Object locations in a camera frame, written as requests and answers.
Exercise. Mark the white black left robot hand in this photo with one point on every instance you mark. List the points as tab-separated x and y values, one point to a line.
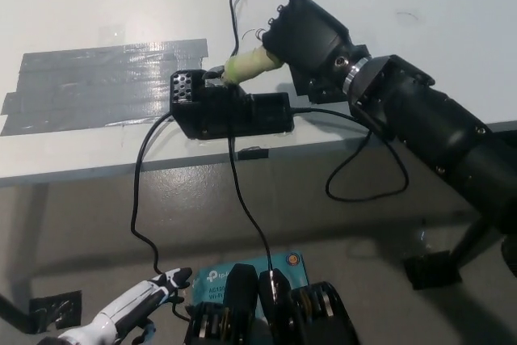
121	304

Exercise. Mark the tape-wrapped soldering iron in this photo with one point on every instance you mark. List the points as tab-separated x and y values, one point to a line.
250	65

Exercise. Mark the black robot torso blocks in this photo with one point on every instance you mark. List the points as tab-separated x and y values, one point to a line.
242	300

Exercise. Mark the black slanted pole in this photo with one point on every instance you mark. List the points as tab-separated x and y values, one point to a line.
14	312

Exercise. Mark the teal tp-link box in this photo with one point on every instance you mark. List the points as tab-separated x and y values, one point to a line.
297	274

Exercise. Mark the small black tape piece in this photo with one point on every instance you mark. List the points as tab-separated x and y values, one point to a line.
253	154

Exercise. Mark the black floor tape under leg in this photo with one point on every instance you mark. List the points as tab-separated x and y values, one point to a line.
428	274

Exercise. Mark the black slanted table leg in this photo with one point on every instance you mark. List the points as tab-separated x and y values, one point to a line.
466	242

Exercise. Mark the grey duct tape patch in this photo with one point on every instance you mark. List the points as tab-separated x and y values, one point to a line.
93	86

